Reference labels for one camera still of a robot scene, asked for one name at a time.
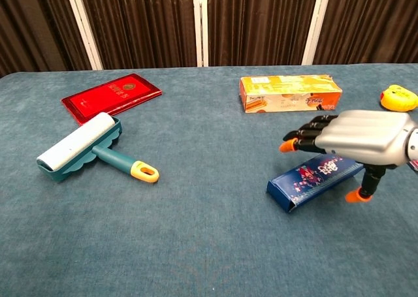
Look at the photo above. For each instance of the orange cardboard box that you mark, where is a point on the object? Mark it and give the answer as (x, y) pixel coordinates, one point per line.
(287, 94)

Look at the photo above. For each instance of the brown pleated curtain panel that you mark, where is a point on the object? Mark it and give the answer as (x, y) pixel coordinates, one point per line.
(140, 23)
(258, 23)
(32, 23)
(369, 23)

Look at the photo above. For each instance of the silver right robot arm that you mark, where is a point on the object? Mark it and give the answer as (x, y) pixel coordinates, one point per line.
(414, 143)

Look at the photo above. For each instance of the shiny red booklet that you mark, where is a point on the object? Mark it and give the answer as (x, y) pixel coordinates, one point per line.
(107, 96)

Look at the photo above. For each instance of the blue cardboard glasses case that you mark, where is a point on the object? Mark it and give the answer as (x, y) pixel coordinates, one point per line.
(307, 186)

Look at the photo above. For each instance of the teal table cloth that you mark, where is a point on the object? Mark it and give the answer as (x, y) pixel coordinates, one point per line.
(196, 228)

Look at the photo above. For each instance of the cream slotted metal rail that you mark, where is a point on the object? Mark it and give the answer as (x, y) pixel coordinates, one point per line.
(83, 26)
(197, 23)
(315, 23)

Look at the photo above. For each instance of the yellow duck tape measure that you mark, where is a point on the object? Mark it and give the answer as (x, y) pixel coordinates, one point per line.
(400, 99)

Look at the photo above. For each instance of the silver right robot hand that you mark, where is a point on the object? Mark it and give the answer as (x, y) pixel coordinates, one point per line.
(365, 134)

